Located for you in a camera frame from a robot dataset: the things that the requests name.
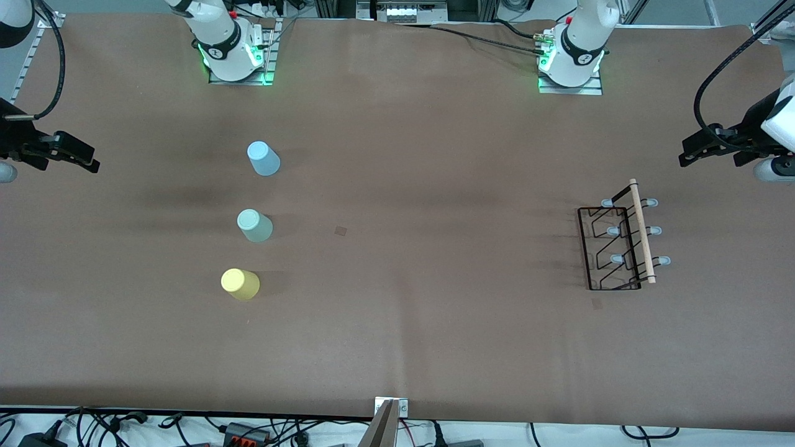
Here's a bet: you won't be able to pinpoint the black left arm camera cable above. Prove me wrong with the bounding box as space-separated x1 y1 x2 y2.
694 0 795 135

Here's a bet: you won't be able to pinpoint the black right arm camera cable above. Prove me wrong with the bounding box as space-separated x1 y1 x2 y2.
6 0 66 120

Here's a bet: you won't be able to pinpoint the grey control box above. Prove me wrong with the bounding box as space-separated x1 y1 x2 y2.
357 0 451 24

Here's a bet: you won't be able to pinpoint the grey camera stand pole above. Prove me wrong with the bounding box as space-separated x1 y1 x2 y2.
357 399 400 447

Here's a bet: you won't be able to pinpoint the aluminium frame rail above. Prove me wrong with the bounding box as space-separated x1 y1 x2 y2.
750 0 795 41
9 12 66 103

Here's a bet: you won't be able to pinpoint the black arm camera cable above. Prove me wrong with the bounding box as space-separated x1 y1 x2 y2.
6 0 66 120
694 0 795 135

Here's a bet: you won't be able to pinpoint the brown table mat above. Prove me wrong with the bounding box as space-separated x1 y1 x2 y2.
0 14 795 432

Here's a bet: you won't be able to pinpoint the light blue plastic cup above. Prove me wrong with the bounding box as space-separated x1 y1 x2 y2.
247 141 281 177

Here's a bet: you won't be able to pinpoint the small metal bracket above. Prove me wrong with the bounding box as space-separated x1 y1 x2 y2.
375 397 409 418

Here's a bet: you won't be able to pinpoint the black wire cup holder rack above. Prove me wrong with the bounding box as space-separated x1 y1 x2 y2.
578 178 673 292

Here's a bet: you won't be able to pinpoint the black box orange connectors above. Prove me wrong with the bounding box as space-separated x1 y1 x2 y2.
222 422 272 445

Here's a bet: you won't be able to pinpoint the black power adapter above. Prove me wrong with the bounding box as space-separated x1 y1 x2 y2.
17 431 68 447

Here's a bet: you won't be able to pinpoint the yellow plastic cup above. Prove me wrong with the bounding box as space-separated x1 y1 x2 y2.
220 268 261 302

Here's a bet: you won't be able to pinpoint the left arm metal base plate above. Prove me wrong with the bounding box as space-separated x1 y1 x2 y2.
538 68 604 96

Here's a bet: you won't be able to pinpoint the pale green plastic cup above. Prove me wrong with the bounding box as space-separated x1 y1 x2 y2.
237 209 273 243

